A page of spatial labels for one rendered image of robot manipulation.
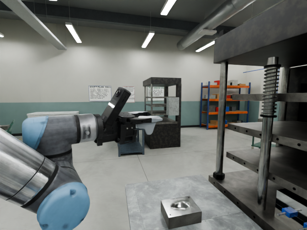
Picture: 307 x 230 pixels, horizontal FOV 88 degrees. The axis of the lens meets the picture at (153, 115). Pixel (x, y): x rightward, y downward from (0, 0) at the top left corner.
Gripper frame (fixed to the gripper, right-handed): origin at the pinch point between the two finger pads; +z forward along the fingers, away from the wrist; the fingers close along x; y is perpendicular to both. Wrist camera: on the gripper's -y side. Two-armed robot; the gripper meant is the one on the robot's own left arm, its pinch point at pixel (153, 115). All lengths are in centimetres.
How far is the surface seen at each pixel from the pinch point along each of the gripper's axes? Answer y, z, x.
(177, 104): 52, 282, -269
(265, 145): 23, 81, 11
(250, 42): -40, 79, -10
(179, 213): 60, 28, -5
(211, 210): 66, 53, 0
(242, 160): 43, 93, -4
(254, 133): 19, 89, 0
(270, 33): -42, 74, 2
